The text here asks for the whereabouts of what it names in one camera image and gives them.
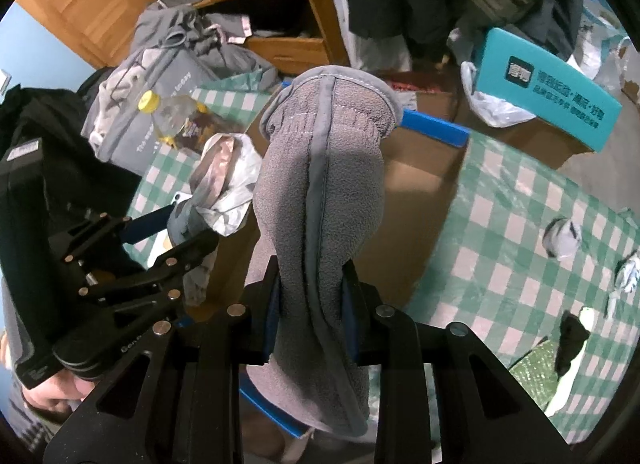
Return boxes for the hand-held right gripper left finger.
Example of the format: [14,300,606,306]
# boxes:
[42,256,281,464]

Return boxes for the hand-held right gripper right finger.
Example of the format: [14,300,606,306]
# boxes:
[344,264,583,464]

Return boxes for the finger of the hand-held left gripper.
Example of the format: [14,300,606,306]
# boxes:
[47,208,176,270]
[77,230,221,306]

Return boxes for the grey fleece glove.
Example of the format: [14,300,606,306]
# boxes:
[245,65,403,437]

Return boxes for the cardboard box with blue rim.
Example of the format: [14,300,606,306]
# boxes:
[175,81,471,440]

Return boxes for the green textured cloth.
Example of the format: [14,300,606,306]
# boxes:
[509,341,560,396]

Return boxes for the light green sock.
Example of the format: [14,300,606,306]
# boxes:
[544,308,597,418]

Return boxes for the light blue white sock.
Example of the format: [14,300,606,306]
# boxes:
[606,251,640,319]

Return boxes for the person's left hand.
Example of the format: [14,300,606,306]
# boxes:
[22,374,88,415]

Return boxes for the plastic bottle with yellow cap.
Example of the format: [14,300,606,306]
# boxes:
[139,89,236,155]

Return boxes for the black cloth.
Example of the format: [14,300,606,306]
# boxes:
[0,86,103,185]

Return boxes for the grey tote bag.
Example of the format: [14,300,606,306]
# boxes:
[80,46,221,177]

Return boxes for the grey hoodie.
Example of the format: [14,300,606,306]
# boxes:
[132,6,281,90]

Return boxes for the grey garment with pink trim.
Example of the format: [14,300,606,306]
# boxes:
[192,11,253,47]

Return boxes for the black sock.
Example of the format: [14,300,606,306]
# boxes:
[556,311,593,376]

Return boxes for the grey white rolled sock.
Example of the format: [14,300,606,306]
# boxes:
[544,218,584,260]

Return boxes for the small cardboard box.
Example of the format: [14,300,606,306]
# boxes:
[380,71,456,120]

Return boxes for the white plastic bag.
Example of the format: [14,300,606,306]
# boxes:
[447,26,538,127]

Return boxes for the light grey hanging garment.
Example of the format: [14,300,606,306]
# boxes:
[320,0,413,71]

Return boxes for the plain cardboard box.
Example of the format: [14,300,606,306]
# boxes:
[452,89,596,170]

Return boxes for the teal box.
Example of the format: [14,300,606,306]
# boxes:
[472,27,623,154]

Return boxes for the clear plastic bag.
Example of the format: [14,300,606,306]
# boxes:
[570,0,640,95]

